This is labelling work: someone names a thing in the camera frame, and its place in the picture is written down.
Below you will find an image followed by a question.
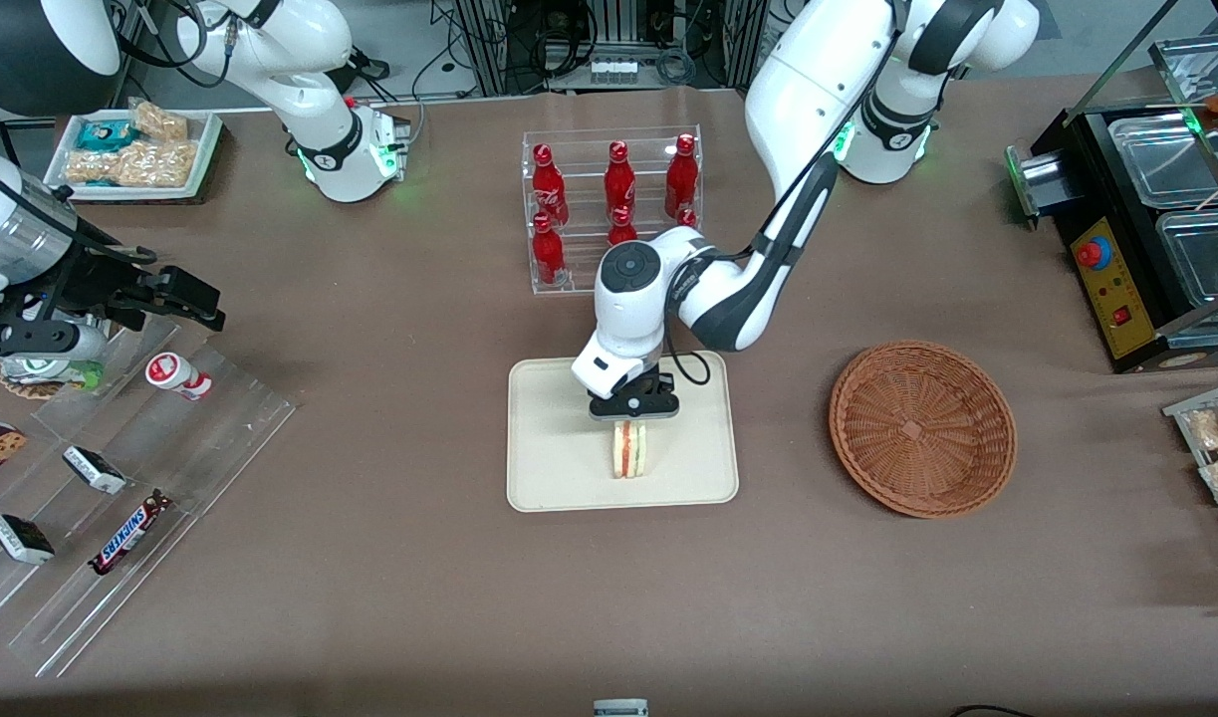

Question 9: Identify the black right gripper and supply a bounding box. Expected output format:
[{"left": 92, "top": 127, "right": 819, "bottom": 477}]
[{"left": 0, "top": 261, "right": 227, "bottom": 361}]

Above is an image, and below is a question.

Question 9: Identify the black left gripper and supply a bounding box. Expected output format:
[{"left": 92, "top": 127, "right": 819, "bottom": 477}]
[{"left": 589, "top": 368, "right": 681, "bottom": 422}]

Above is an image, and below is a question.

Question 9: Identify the triangle sandwich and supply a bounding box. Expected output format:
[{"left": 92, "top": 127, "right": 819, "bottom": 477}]
[{"left": 611, "top": 419, "right": 650, "bottom": 480}]

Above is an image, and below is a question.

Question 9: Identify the cream plastic tray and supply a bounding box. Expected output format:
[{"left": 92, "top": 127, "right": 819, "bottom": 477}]
[{"left": 507, "top": 351, "right": 740, "bottom": 513}]

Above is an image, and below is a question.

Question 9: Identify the white snack tray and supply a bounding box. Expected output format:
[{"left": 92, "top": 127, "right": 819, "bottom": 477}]
[
  {"left": 43, "top": 108, "right": 224, "bottom": 203},
  {"left": 1163, "top": 378, "right": 1218, "bottom": 556}
]

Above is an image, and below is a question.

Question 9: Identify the round brown wicker basket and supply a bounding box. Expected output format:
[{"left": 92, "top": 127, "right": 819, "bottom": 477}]
[{"left": 829, "top": 341, "right": 1018, "bottom": 519}]

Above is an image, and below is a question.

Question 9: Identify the white red yogurt bottle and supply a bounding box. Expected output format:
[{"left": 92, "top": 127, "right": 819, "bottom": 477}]
[{"left": 145, "top": 352, "right": 214, "bottom": 402}]

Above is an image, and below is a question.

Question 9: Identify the clear acrylic tiered stand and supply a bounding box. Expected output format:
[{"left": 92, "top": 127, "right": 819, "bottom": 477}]
[{"left": 0, "top": 317, "right": 301, "bottom": 680}]

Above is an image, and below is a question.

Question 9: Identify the large rice cracker pack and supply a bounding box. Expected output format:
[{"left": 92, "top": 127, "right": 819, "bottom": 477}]
[{"left": 64, "top": 139, "right": 200, "bottom": 189}]

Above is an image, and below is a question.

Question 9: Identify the clear acrylic bottle rack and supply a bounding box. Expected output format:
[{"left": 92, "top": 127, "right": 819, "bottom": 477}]
[{"left": 521, "top": 126, "right": 704, "bottom": 296}]

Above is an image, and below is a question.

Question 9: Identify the small rice cracker pack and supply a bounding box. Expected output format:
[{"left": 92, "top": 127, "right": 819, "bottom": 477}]
[{"left": 130, "top": 100, "right": 189, "bottom": 141}]

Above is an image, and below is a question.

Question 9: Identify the teal snack packet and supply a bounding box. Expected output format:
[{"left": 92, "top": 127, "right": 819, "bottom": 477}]
[{"left": 75, "top": 119, "right": 139, "bottom": 153}]

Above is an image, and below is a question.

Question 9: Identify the black white chocolate bar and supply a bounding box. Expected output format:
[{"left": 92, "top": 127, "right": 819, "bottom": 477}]
[
  {"left": 0, "top": 514, "right": 57, "bottom": 567},
  {"left": 62, "top": 445, "right": 129, "bottom": 496}
]

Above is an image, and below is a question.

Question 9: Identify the brown Snickers bar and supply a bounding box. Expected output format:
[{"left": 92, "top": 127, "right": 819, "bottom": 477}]
[{"left": 88, "top": 490, "right": 173, "bottom": 577}]

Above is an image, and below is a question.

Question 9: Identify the black food warmer yellow panel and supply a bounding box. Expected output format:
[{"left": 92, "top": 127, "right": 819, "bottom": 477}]
[{"left": 1005, "top": 35, "right": 1218, "bottom": 375}]

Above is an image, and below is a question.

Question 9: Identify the steel food pan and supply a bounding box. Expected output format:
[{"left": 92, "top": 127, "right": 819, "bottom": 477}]
[
  {"left": 1156, "top": 209, "right": 1218, "bottom": 312},
  {"left": 1108, "top": 112, "right": 1218, "bottom": 210}
]

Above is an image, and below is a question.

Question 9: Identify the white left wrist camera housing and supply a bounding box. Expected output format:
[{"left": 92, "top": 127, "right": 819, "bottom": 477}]
[{"left": 571, "top": 334, "right": 661, "bottom": 401}]

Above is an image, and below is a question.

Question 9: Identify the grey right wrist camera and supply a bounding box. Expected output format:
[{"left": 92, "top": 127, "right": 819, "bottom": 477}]
[{"left": 0, "top": 324, "right": 107, "bottom": 389}]

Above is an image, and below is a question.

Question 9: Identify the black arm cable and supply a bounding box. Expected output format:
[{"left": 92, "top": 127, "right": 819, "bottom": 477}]
[{"left": 656, "top": 0, "right": 908, "bottom": 387}]

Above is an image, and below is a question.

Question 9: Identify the aluminium frame rack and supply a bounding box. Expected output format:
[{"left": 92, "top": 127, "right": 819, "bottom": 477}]
[{"left": 454, "top": 0, "right": 799, "bottom": 96}]

